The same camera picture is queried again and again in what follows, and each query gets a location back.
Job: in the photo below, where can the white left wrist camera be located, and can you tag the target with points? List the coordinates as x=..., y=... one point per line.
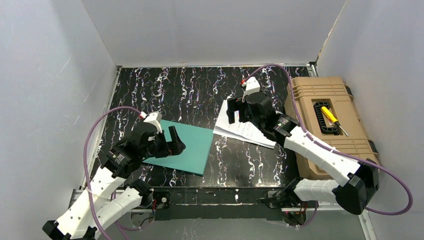
x=151, y=122

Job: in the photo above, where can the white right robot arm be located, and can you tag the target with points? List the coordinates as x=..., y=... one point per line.
x=353, y=183

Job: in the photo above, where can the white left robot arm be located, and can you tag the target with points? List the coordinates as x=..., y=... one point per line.
x=94, y=210

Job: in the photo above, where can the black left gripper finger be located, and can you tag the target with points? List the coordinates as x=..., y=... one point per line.
x=161, y=147
x=175, y=146

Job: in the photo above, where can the yellow handled screwdriver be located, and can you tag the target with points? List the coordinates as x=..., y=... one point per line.
x=333, y=119

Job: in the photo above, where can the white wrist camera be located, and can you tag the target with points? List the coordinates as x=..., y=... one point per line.
x=151, y=122
x=249, y=86

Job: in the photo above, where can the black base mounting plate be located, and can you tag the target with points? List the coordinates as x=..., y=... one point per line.
x=178, y=203

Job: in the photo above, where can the white printed paper stack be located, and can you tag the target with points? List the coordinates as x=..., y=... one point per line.
x=245, y=132

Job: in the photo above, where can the tan plastic toolbox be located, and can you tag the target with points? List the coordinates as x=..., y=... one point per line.
x=305, y=102

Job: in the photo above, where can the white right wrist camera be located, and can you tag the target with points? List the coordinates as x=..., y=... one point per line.
x=249, y=86

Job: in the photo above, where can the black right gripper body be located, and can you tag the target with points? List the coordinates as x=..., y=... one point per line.
x=241, y=110

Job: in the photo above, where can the teal paper folder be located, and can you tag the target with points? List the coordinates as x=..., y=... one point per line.
x=194, y=157

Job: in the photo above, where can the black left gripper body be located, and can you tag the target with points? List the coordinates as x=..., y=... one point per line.
x=162, y=144

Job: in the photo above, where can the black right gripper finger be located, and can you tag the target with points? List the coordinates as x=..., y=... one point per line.
x=233, y=105
x=244, y=112

